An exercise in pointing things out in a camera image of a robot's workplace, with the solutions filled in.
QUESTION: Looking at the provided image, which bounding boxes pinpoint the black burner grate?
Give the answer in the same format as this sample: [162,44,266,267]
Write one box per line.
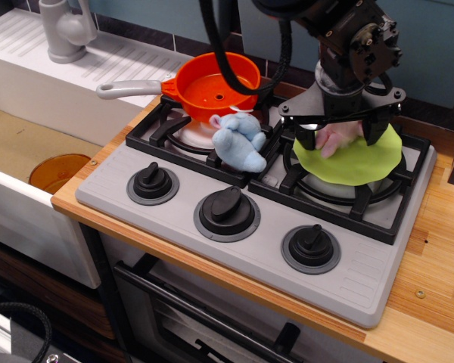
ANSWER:
[126,92,290,191]
[248,117,437,245]

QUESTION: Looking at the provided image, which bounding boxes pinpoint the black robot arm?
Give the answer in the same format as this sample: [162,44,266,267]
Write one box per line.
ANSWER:
[254,1,406,150]

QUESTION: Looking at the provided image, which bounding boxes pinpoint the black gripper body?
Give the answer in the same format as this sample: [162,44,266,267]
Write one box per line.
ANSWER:
[278,63,406,129]

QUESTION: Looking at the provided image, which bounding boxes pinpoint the pink plush toy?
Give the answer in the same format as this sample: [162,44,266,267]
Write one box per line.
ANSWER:
[315,121,363,159]

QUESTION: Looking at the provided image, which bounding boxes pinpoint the black right burner grate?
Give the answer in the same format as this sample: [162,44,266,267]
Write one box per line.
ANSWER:
[248,117,437,245]

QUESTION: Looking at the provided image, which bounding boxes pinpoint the grey toy faucet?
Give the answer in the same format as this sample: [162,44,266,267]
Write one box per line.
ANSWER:
[39,0,98,64]

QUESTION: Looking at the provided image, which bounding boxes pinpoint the grey toy stove top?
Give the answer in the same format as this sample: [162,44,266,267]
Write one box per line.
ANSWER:
[74,92,438,329]

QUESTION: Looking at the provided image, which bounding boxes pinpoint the green round cloth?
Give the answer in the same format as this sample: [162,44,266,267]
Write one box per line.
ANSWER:
[293,126,403,186]

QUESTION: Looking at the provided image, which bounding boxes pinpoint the orange pot grey handle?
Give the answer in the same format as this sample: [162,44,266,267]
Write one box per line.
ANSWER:
[96,53,258,123]

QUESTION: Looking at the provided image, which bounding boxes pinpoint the black braided cable lower left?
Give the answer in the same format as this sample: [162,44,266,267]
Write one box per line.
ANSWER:
[0,301,54,363]

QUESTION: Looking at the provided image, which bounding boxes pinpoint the black stove knob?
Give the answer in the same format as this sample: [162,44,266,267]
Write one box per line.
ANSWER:
[126,162,180,206]
[193,186,261,243]
[281,224,341,275]

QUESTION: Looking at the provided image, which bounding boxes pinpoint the toy oven door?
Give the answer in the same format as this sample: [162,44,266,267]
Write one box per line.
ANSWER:
[100,234,378,362]

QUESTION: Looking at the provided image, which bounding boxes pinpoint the black left stove knob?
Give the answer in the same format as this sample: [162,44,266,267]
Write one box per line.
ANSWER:
[126,162,180,206]

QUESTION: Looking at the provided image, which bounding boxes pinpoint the blue plush toy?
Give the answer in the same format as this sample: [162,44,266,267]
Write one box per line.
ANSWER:
[209,112,267,173]

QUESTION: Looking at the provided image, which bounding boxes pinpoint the black middle stove knob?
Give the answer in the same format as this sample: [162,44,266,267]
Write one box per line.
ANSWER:
[193,186,261,243]

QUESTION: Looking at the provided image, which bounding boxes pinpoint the black left burner grate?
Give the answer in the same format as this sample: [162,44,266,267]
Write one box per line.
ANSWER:
[126,92,290,191]

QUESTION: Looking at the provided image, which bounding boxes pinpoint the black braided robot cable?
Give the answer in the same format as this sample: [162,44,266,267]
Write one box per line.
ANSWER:
[198,0,293,97]

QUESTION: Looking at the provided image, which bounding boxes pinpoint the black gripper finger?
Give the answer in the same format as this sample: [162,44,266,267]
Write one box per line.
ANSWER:
[362,109,393,146]
[293,117,319,150]

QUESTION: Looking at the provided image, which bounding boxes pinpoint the white toy sink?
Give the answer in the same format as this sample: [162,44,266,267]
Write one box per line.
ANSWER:
[0,9,188,289]

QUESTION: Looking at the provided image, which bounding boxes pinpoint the black right stove knob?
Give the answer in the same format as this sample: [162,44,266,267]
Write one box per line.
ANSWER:
[281,224,341,275]

